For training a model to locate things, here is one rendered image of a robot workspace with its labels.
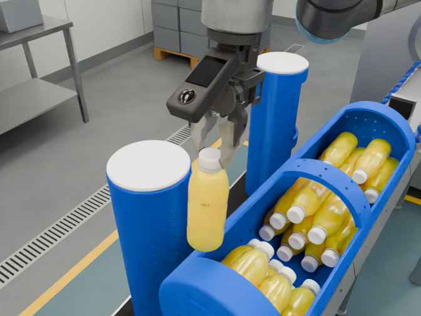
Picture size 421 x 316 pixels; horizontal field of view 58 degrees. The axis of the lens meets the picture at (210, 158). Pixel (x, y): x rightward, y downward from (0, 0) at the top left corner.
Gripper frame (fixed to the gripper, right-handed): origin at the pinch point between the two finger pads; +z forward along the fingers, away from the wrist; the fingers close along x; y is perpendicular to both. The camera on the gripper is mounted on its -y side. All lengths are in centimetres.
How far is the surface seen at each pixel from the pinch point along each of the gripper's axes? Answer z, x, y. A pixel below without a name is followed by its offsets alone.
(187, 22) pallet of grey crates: 72, 245, 303
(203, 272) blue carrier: 21.6, -3.2, -3.2
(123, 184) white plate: 40, 45, 22
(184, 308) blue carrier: 31.3, -1.3, -5.3
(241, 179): 118, 69, 148
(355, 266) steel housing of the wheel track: 51, -23, 50
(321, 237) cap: 28.4, -14.9, 28.1
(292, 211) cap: 24.9, -6.8, 27.6
